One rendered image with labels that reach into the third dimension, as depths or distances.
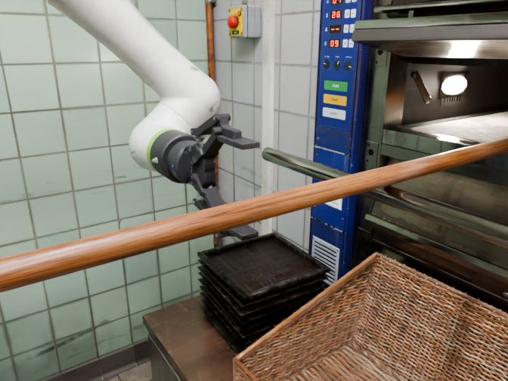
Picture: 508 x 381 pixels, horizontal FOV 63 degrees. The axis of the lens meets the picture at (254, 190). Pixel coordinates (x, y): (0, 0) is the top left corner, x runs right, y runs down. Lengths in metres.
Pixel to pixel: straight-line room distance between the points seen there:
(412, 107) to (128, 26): 0.76
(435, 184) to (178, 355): 0.81
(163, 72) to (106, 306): 1.28
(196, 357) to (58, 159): 0.87
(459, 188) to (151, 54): 0.74
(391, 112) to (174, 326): 0.88
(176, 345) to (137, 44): 0.82
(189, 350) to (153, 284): 0.76
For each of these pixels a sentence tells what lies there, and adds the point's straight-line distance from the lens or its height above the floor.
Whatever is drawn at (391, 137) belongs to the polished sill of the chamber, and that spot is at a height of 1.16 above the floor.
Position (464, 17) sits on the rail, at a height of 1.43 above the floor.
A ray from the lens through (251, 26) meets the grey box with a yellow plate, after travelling 1.51.
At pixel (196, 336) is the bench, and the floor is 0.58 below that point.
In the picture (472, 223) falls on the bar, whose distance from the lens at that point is 0.61.
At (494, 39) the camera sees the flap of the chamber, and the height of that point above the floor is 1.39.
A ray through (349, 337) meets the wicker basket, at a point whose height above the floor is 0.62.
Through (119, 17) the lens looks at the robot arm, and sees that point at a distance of 0.85.
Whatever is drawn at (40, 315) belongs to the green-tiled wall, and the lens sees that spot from 1.88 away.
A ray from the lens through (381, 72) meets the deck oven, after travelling 1.15.
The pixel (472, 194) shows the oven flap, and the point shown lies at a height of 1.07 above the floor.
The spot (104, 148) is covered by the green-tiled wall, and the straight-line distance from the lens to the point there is 1.69.
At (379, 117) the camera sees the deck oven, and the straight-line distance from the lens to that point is 1.16.
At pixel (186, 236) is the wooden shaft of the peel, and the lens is 0.46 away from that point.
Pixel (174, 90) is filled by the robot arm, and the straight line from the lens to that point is 0.87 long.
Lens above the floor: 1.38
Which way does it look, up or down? 19 degrees down
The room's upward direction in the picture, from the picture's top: straight up
